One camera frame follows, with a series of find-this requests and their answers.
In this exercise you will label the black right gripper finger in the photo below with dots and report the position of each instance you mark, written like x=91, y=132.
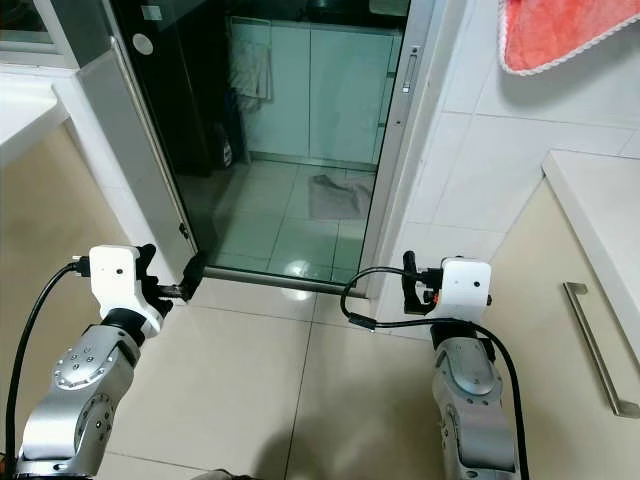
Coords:
x=411, y=280

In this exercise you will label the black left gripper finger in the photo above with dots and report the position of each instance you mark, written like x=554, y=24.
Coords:
x=193, y=272

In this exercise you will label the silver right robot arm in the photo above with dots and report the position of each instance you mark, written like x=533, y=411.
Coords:
x=470, y=400

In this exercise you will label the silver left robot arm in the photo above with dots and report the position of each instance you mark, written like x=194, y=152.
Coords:
x=80, y=390

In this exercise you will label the grey floor cloth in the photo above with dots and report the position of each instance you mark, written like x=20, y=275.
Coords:
x=340, y=197

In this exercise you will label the dark bottle behind glass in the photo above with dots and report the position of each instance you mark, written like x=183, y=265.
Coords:
x=226, y=148

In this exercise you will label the glass sliding door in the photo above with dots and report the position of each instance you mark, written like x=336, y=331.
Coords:
x=290, y=150

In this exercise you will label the pale hanging towel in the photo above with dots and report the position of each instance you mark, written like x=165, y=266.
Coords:
x=250, y=72

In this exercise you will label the round white door sticker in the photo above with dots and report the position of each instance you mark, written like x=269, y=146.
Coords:
x=143, y=44

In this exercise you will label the kitchen window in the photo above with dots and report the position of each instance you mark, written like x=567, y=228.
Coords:
x=18, y=12

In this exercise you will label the red towel white trim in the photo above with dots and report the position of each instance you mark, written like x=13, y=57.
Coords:
x=560, y=30

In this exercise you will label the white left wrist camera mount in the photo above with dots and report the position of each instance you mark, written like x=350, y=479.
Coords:
x=115, y=275

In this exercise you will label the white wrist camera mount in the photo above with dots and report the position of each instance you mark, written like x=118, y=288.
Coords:
x=465, y=288
x=115, y=275

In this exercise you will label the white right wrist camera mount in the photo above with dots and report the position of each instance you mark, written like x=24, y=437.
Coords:
x=465, y=288

